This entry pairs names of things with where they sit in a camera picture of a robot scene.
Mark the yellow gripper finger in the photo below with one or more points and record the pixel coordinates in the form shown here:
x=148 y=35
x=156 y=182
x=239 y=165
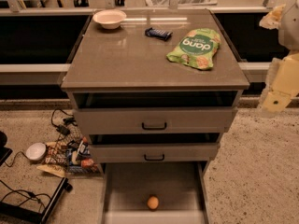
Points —
x=272 y=19
x=274 y=101

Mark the dark blue snack bar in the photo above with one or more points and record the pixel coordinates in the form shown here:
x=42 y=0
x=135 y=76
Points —
x=160 y=34

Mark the white bowl on floor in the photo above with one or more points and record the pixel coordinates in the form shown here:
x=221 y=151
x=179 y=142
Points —
x=36 y=151

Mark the white bowl on counter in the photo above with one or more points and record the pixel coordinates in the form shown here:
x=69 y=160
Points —
x=110 y=18

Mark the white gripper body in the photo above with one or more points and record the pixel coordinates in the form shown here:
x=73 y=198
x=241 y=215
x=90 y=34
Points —
x=290 y=25

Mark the green dang chips bag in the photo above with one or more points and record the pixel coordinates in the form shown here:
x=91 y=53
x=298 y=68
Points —
x=196 y=49

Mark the black metal stand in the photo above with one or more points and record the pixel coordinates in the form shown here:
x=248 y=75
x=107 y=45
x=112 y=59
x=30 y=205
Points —
x=46 y=203

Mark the grey middle drawer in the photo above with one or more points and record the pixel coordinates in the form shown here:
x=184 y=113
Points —
x=150 y=153

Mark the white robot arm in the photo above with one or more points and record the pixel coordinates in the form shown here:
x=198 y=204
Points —
x=288 y=37

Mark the grey open bottom drawer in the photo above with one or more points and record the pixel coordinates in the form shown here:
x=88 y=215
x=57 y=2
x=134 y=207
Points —
x=179 y=186

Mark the pile of snack packages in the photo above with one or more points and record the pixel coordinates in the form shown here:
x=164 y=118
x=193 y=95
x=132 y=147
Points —
x=69 y=157

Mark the orange fruit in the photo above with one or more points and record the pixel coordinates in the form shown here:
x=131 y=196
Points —
x=152 y=203

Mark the grey top drawer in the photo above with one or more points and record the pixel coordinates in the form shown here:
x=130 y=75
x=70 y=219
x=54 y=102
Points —
x=154 y=120

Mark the grey drawer cabinet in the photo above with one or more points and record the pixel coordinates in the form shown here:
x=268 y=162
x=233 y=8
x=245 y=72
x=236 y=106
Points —
x=125 y=68

